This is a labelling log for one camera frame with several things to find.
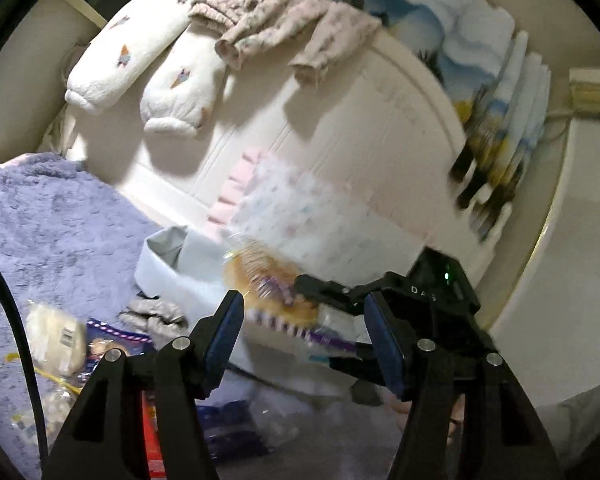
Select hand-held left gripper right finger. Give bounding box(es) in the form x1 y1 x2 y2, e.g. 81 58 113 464
364 290 563 480

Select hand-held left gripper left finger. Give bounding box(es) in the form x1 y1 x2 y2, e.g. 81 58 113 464
42 290 246 480

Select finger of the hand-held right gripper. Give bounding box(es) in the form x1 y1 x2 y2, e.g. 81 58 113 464
294 272 382 313
327 342 386 406

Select white fabric storage bin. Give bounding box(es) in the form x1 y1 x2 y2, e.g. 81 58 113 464
134 225 361 401

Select grey knitted cloth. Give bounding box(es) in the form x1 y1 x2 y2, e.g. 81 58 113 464
116 295 191 341

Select pink frilled floral pillow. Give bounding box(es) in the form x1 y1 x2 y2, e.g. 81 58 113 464
206 147 431 281

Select blue striped-edge snack packet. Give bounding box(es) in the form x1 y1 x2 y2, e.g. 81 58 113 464
82 317 156 376

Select red snack packet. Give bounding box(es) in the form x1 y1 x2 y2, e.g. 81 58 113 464
140 390 168 480

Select cream bed headboard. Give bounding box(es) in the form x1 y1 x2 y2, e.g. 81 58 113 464
62 10 481 271

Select pale snack packet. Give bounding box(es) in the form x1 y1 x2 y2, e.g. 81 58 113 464
25 300 88 376

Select clear yellow-trimmed packet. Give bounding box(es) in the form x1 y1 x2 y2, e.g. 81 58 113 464
7 355 88 451

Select purple fuzzy blanket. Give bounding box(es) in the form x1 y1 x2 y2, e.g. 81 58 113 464
0 152 416 480

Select blue white yellow blanket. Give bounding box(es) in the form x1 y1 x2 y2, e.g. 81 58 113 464
290 0 553 241

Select cream box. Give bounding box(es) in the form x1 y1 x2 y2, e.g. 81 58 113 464
569 65 600 121

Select white fleece pajama pants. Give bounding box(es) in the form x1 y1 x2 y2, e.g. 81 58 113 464
64 0 228 138

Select pink floral pajama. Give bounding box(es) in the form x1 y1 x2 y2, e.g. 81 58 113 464
187 0 383 91

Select black cable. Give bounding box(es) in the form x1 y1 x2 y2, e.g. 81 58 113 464
0 247 48 466

